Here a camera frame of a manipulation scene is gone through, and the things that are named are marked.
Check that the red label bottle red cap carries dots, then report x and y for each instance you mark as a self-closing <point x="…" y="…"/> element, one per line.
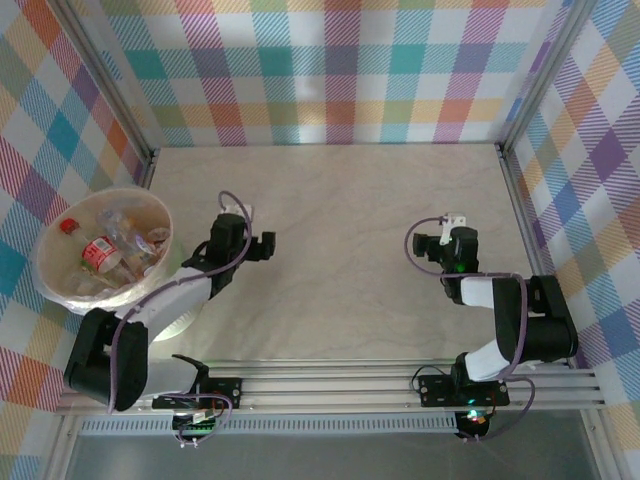
<point x="97" y="250"/>

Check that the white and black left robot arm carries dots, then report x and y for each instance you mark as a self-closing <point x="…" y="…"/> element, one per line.
<point x="170" y="295"/>

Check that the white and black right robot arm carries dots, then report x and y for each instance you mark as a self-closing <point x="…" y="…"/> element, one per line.
<point x="505" y="310"/>

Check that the white round waste bin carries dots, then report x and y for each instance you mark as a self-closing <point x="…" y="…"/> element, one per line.
<point x="47" y="260"/>

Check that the aluminium side rail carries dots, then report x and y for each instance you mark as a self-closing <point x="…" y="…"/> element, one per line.
<point x="147" y="172"/>
<point x="520" y="210"/>

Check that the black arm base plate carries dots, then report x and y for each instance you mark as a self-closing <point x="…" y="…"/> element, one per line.
<point x="432" y="390"/>
<point x="225" y="387"/>

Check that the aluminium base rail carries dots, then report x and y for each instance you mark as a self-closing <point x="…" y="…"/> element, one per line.
<point x="325" y="385"/>

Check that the aluminium frame post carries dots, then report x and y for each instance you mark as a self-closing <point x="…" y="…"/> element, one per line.
<point x="107" y="80"/>
<point x="542" y="75"/>

